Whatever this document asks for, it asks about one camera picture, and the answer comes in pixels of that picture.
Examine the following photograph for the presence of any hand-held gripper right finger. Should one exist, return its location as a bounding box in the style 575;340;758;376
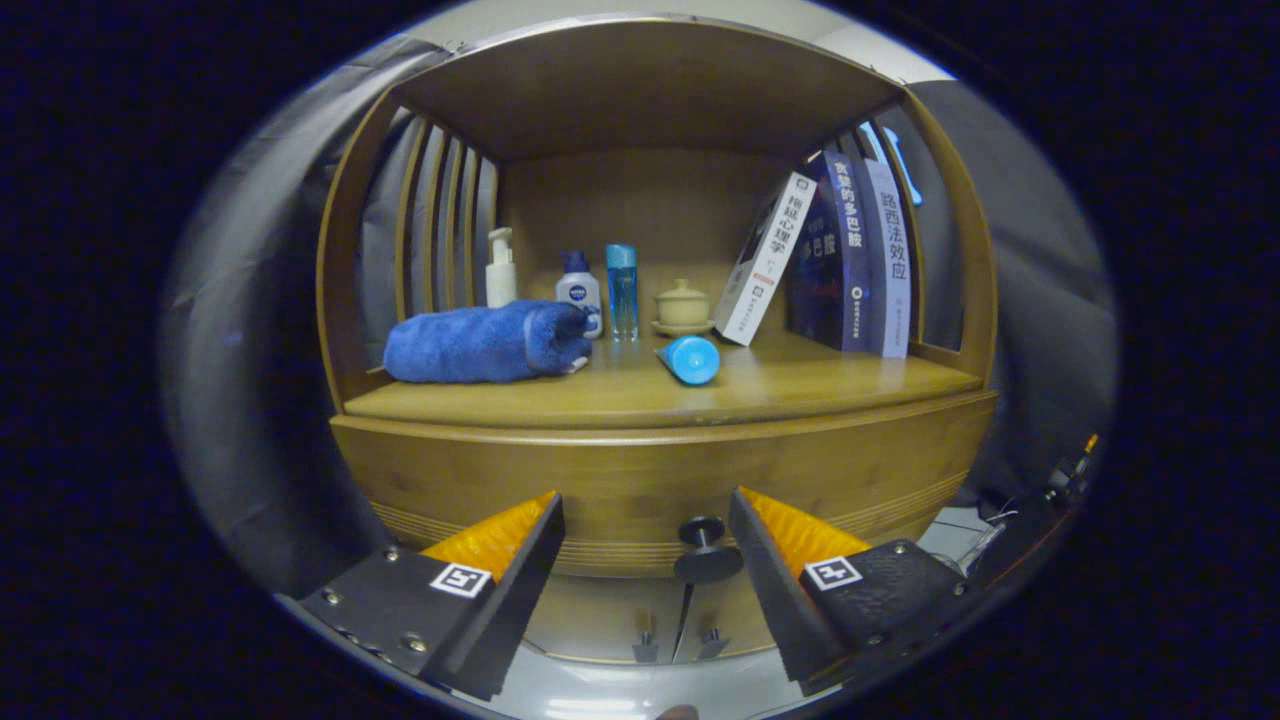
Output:
727;487;969;698

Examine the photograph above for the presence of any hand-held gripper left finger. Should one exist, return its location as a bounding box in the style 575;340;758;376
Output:
297;491;567;701

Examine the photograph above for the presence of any blue squeeze tube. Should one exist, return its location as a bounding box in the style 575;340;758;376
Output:
655;335;721;386

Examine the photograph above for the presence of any wooden cabinet door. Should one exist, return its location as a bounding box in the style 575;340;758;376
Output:
520;575;691;663
680;575;791;661

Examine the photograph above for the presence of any wooden countertop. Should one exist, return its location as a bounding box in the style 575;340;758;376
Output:
343;325;986;431

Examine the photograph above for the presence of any wooden cabinet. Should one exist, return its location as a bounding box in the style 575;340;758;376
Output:
316;15;1001;666

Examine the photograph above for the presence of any black equipment with orange tip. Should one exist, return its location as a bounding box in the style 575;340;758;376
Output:
960;432;1101;591

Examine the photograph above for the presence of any blue folded towel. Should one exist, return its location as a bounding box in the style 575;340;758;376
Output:
383;301;595;385

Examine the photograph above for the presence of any beige lidded teacup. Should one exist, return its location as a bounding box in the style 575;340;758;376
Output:
655;279;712;326

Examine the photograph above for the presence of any white bottle with blue cap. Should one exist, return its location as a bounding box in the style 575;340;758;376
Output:
555;250;604;339

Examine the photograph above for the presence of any white pump bottle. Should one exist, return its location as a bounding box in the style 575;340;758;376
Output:
485;227;519;309

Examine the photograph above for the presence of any white book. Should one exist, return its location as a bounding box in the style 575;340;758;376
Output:
714;172;818;347

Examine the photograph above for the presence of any dark blue book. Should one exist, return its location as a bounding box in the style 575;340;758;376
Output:
787;150;869;353

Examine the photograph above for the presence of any clear blue bottle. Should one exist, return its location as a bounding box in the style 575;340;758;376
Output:
605;244;640;341

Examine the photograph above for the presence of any light purple book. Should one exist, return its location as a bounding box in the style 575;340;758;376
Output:
858;125;913;359

